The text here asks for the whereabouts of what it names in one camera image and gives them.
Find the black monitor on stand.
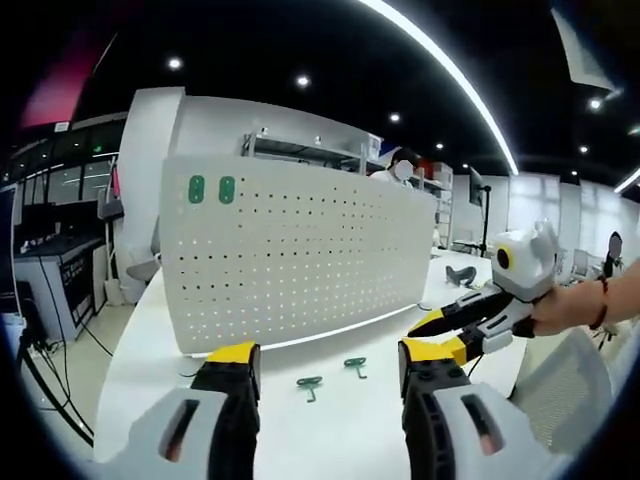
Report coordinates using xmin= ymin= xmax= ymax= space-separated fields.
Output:
xmin=468 ymin=166 xmax=494 ymax=257

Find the person's right hand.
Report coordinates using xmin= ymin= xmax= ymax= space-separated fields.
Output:
xmin=529 ymin=278 xmax=600 ymax=338

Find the long ceiling light strip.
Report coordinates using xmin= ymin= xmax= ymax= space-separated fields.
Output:
xmin=359 ymin=0 xmax=520 ymax=175

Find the metal storage rack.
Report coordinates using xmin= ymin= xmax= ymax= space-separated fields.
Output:
xmin=243 ymin=130 xmax=371 ymax=174

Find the white perforated mounting plate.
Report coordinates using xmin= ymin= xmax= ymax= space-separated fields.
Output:
xmin=159 ymin=153 xmax=439 ymax=376

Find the black workbench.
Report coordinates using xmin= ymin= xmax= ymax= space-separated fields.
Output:
xmin=12 ymin=199 xmax=109 ymax=341

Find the ceiling air vent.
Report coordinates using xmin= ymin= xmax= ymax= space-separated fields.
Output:
xmin=552 ymin=7 xmax=619 ymax=91

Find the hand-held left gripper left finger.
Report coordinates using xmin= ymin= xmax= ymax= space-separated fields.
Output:
xmin=107 ymin=341 xmax=262 ymax=480

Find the grey office chair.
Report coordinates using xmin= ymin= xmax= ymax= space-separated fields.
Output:
xmin=127 ymin=219 xmax=164 ymax=291

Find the grey mesh chair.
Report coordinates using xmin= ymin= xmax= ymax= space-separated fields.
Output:
xmin=509 ymin=329 xmax=614 ymax=454

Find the white stand with grey tablet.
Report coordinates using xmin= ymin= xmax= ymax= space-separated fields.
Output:
xmin=97 ymin=157 xmax=126 ymax=306

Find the red string bracelet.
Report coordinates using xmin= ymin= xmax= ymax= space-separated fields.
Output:
xmin=589 ymin=277 xmax=610 ymax=331

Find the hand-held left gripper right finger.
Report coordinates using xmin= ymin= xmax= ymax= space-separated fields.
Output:
xmin=398 ymin=337 xmax=566 ymax=480

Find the dark grey curved headset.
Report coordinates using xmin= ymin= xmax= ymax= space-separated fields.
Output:
xmin=445 ymin=264 xmax=477 ymax=287

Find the group of ceiling spotlights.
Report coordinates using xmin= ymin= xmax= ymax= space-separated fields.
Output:
xmin=167 ymin=57 xmax=604 ymax=154

